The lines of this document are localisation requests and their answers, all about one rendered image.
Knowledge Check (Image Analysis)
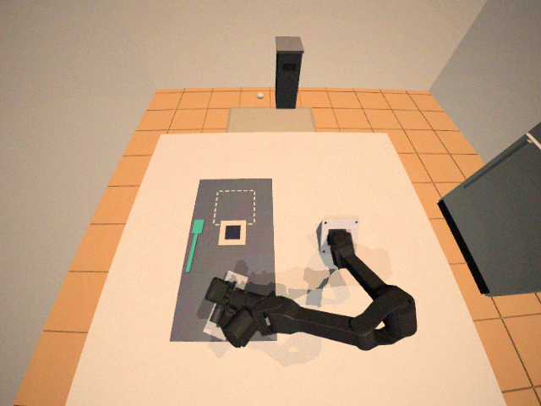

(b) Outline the cream square tile with dark centre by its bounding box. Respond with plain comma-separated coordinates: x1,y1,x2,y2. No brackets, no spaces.
218,221,246,245

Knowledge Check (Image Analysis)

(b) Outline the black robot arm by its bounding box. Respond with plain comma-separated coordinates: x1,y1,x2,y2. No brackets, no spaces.
219,229,418,351

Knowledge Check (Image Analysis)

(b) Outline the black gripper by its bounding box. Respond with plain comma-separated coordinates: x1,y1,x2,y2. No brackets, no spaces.
205,277,253,311

